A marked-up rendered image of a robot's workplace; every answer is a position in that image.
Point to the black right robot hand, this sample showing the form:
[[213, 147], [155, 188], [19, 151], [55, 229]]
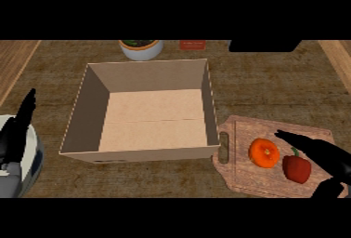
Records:
[[329, 158]]

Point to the small red box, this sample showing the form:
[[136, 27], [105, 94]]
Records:
[[192, 45]]

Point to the orange round fruit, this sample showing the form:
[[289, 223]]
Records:
[[263, 153]]

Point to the black appliance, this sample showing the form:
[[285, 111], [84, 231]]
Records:
[[264, 45]]

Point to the red bell pepper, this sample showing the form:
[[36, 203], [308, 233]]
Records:
[[297, 169]]

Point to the white plant pot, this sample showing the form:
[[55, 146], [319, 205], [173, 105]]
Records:
[[142, 52]]

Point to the open cardboard box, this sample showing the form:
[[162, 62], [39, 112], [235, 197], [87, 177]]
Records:
[[152, 124]]

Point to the wooden cutting board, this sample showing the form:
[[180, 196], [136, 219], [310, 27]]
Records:
[[247, 179]]

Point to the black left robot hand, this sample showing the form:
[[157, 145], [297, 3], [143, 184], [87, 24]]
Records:
[[18, 130]]

